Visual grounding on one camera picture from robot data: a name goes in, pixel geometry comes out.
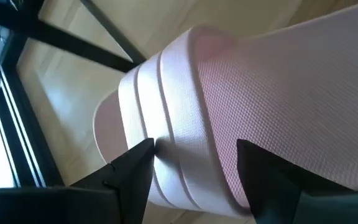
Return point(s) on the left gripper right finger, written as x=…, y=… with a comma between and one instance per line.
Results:
x=269, y=180

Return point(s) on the pink rubber slide sandal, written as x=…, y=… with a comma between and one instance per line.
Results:
x=244, y=109

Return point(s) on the black aluminium rig frame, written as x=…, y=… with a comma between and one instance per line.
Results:
x=26, y=130

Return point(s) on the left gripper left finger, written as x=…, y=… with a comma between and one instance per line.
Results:
x=132, y=174

